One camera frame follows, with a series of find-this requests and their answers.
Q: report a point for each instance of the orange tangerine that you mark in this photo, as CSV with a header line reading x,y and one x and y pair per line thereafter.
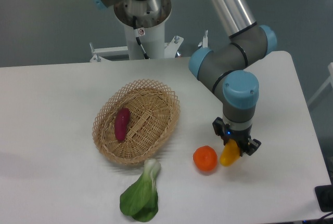
x,y
205,158

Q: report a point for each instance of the purple sweet potato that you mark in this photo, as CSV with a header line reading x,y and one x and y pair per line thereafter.
x,y
120,124

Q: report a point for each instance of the white frame at right edge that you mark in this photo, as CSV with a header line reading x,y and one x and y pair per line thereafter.
x,y
322,91

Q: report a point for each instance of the black device at table edge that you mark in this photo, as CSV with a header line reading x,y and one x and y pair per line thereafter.
x,y
324,197

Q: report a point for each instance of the woven wicker basket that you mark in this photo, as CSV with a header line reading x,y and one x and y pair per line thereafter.
x,y
154,111

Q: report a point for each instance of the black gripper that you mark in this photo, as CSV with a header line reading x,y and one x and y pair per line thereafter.
x,y
240,132

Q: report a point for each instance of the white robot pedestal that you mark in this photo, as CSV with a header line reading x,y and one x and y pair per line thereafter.
x,y
144,29

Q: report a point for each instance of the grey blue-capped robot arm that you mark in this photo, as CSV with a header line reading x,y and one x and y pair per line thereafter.
x,y
222,72

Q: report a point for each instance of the green bok choy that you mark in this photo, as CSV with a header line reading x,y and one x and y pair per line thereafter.
x,y
140,200

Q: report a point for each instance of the yellow mango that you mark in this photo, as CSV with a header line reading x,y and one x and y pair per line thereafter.
x,y
230,153

